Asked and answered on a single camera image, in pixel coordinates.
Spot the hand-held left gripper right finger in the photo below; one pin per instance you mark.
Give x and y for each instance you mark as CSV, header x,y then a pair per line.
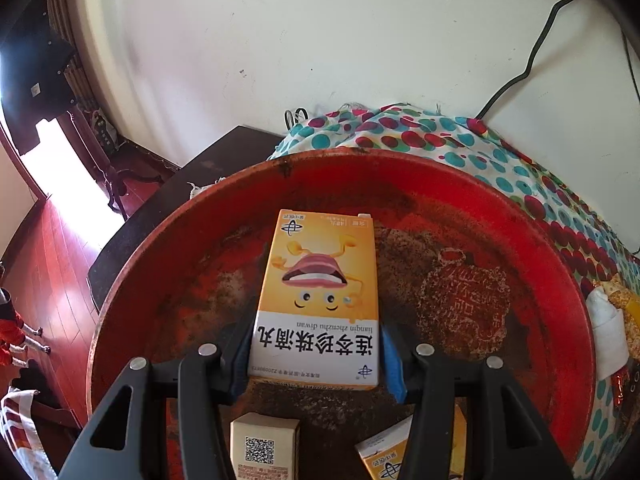
x,y
395,365

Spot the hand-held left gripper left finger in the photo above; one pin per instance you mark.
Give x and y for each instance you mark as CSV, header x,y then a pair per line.
x,y
242,360

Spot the yellow cartoon medicine box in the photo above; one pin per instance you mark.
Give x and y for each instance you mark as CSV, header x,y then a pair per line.
x,y
315,280

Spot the red round tray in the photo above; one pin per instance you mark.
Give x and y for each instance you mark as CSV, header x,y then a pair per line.
x,y
450,220

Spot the small beige cardboard box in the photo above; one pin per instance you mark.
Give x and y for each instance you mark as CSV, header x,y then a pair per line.
x,y
265,440

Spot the dark wooden table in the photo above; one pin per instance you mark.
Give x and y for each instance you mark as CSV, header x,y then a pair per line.
x,y
165,210

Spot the white crumpled tissue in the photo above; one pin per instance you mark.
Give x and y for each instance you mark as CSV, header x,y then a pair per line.
x,y
607,335

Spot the carved wooden cabinet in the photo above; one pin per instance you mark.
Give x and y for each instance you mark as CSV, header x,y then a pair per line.
x,y
115,175

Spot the red candy wrapper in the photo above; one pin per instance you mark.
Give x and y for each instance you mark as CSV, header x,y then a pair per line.
x,y
625,385

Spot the white orange striped bag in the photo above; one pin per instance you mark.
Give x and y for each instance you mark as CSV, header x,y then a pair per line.
x,y
20,425

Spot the yellow snack packet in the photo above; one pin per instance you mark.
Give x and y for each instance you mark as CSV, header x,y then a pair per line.
x,y
627,302

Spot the polka dot cloth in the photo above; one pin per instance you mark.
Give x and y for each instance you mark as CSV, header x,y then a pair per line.
x,y
500,145

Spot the white power strip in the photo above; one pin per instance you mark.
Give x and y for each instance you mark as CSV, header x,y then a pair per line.
x,y
102,132

